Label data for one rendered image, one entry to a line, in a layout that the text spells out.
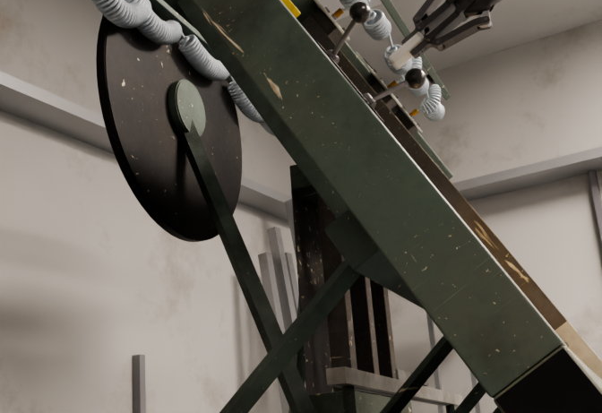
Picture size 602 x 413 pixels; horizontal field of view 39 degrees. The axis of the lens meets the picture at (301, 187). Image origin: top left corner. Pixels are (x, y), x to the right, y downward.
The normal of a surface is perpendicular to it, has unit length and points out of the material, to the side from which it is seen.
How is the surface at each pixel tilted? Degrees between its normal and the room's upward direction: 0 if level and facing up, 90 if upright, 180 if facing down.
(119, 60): 90
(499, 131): 90
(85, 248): 90
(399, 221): 90
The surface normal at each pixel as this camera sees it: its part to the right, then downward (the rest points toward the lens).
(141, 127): 0.92, -0.19
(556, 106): -0.52, -0.24
